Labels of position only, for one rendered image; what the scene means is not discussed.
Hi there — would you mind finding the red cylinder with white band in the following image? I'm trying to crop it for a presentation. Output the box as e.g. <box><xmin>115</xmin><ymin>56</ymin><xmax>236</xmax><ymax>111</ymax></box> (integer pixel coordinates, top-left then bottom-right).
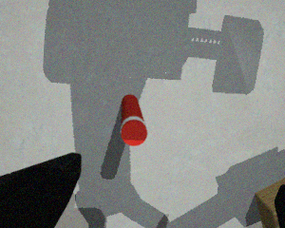
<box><xmin>121</xmin><ymin>95</ymin><xmax>147</xmax><ymax>145</ymax></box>

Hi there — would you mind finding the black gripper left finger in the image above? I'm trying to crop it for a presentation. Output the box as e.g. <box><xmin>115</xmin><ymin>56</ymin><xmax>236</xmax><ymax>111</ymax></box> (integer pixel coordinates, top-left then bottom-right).
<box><xmin>0</xmin><ymin>153</ymin><xmax>82</xmax><ymax>228</ymax></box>

